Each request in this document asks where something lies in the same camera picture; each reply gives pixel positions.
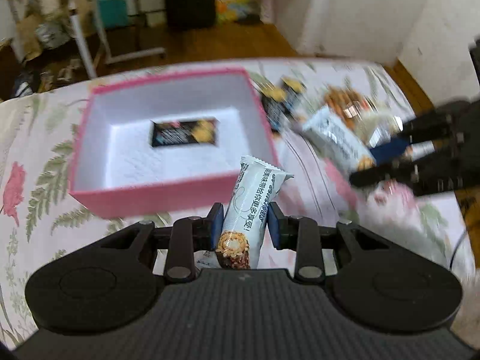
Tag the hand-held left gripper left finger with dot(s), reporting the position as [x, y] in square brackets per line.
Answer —
[216, 225]

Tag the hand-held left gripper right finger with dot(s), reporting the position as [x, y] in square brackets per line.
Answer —
[275, 226]

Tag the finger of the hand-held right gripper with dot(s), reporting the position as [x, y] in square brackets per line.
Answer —
[375, 176]
[390, 149]

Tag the beige clear snack packet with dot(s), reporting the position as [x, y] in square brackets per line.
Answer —
[380, 125]

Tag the white snack bar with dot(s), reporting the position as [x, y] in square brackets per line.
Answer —
[243, 210]
[333, 138]

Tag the pink cardboard box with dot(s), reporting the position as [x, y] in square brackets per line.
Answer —
[165, 191]

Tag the orange snack packet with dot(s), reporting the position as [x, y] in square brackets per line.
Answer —
[343, 103]

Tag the black snack packet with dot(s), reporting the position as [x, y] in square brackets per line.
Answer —
[279, 101]
[183, 132]

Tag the colourful printed bag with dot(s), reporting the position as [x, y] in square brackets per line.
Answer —
[236, 7]

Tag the white rolling table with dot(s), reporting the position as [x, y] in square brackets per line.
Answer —
[83, 45]

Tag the black suitcase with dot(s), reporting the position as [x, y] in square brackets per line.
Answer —
[189, 0]

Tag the teal bag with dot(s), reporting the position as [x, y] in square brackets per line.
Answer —
[112, 12]

